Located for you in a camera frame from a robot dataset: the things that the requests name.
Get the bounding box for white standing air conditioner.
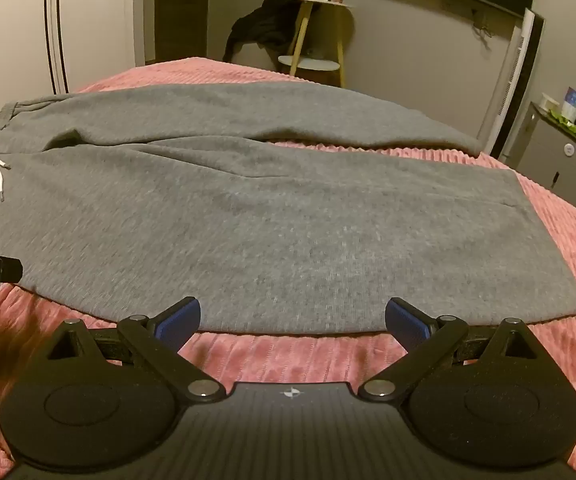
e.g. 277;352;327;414
475;7;546;161

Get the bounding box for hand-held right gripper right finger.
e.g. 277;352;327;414
358;296;534;406

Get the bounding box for white and blue canister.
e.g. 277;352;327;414
560;87;576;126

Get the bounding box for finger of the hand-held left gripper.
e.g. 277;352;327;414
0;254;23;291

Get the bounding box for dark grey cabinet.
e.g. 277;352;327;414
510;101;576;211

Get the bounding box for white wardrobe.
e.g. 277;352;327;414
0;0;149;126

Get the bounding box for pink ribbed blanket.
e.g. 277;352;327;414
0;57;576;480

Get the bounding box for black television cable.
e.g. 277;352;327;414
470;7;495;39

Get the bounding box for round side table yellow legs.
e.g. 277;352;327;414
275;0;357;90

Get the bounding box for dark door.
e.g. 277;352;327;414
154;0;213;63

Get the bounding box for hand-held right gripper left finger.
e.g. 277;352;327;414
42;296;223;406

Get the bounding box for grey pants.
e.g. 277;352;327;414
0;84;576;336

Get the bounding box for black garment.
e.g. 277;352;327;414
223;0;301;63

